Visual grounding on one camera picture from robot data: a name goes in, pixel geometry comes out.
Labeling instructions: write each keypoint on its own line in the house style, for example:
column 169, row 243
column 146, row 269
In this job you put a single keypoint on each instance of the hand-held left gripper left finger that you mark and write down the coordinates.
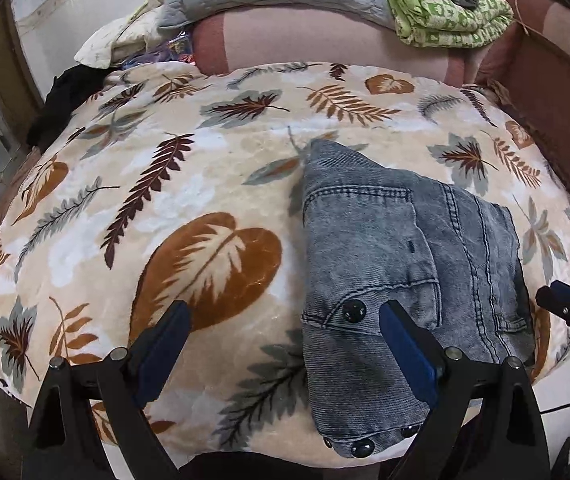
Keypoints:
column 165, row 340

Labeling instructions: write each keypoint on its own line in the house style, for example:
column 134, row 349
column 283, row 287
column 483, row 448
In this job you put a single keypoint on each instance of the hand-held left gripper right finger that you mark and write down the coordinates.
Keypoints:
column 407, row 350

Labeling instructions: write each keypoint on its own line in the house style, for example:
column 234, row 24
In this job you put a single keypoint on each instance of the blue denim pants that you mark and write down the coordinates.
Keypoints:
column 365, row 240

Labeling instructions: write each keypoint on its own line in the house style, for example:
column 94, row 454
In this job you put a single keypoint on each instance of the leaf print beige blanket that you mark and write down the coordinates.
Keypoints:
column 190, row 170

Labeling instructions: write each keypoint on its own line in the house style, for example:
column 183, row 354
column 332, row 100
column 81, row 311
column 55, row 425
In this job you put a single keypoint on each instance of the black cloth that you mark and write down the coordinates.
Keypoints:
column 65, row 100

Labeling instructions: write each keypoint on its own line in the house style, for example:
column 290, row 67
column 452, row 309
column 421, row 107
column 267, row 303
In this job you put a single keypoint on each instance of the purple patterned cloth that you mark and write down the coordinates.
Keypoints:
column 175, row 50

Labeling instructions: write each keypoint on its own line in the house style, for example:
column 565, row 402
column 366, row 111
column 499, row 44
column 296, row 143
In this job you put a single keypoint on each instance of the cream white cloth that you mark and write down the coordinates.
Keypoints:
column 115, row 42

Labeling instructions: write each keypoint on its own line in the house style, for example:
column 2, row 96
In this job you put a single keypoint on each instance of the green patterned cloth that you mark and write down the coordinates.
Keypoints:
column 440, row 25

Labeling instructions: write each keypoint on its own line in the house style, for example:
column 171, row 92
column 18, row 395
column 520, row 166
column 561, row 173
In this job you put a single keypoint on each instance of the pink bolster pillow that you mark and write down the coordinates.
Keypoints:
column 315, row 40

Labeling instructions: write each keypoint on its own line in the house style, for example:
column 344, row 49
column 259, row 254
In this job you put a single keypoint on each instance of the white wooden board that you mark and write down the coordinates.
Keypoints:
column 65, row 5

